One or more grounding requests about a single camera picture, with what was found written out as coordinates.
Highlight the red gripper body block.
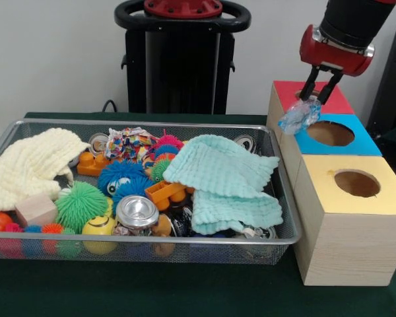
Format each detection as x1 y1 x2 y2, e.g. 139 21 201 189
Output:
299 24 376 77

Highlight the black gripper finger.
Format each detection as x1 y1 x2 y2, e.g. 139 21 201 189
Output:
299 65 322 102
318 70 345 104

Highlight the clear plastic bottle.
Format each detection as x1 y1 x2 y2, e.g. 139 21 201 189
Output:
279 97 321 135

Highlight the mint knitted cloth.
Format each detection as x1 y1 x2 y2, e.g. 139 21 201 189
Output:
162 134 284 236

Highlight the cream knitted cloth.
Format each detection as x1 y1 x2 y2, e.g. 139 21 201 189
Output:
0 127 92 214

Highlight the wooden box with three holes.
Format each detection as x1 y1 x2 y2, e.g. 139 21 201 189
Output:
265 80 396 287

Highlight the orange toy building block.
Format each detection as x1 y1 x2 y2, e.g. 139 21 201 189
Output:
144 181 187 211

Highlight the blue spiky ball with eyes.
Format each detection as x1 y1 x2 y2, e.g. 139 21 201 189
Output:
97 160 154 199

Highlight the crushed silver can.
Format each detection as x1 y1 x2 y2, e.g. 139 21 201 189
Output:
115 194 161 237

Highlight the small orange toy block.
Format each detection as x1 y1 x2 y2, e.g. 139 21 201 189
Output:
76 150 112 178

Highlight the yellow smiley ball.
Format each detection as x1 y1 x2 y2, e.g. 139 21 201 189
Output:
81 214 118 255

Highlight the green spiky rubber ball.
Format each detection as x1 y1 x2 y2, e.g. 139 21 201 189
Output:
55 180 109 234

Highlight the plain wooden block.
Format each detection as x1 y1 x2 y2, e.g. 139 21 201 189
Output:
15 194 59 227

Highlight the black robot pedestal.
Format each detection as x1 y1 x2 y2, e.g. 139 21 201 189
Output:
114 0 251 115

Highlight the wire mesh bin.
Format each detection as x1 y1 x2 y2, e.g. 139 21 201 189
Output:
0 118 303 265

